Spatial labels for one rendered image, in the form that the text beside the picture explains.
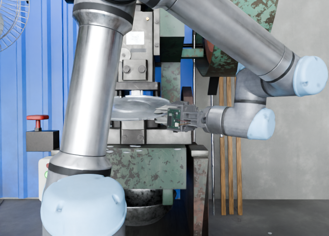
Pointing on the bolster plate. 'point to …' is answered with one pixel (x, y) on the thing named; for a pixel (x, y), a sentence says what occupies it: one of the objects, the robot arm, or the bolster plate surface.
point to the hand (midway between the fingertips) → (159, 114)
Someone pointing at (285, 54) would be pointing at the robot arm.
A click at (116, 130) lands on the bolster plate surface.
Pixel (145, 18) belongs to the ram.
